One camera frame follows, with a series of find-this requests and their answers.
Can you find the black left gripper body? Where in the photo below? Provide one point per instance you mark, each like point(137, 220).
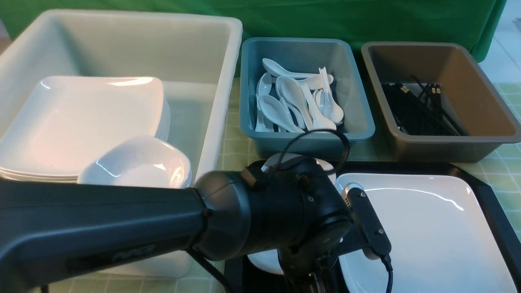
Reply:
point(315, 269)

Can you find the white bowl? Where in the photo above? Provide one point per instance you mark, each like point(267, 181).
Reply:
point(266, 261)
point(274, 158)

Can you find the white square rice plate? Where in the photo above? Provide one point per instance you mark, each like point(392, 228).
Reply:
point(441, 240)

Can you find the white ceramic soup spoon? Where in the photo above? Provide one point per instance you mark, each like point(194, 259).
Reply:
point(318, 120)

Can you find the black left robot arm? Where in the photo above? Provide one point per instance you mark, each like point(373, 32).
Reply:
point(51, 232)

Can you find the black serving tray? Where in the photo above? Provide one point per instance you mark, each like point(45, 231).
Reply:
point(499, 224)

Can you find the white spoon right upright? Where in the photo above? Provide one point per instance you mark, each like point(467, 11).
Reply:
point(330, 109)

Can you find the white spoon front left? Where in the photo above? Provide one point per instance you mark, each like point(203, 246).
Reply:
point(275, 112)

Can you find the white spoon centre large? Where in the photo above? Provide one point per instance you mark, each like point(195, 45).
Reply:
point(293, 93)

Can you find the teal plastic spoon bin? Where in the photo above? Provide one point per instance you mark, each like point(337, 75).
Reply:
point(305, 55)

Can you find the white spoon far left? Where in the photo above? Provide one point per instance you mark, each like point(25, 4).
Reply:
point(263, 88)

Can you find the pile of black chopsticks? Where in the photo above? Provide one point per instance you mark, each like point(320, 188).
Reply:
point(418, 110)

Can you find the stack of white bowls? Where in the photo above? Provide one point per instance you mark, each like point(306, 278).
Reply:
point(142, 161)

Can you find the white spoon top of bin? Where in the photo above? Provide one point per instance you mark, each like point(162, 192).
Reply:
point(277, 70)

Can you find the green checkered tablecloth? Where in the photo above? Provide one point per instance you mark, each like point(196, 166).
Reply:
point(501, 170)

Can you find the brown plastic chopstick bin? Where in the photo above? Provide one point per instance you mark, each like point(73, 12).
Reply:
point(467, 94)

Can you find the large white plastic tub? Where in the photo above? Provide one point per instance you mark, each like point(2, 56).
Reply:
point(193, 55)

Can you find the stack of white square plates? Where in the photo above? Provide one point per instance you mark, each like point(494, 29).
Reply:
point(67, 122)

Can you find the green backdrop cloth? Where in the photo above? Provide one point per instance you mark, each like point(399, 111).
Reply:
point(469, 23)

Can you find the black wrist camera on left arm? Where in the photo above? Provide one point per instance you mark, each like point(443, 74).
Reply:
point(366, 233)

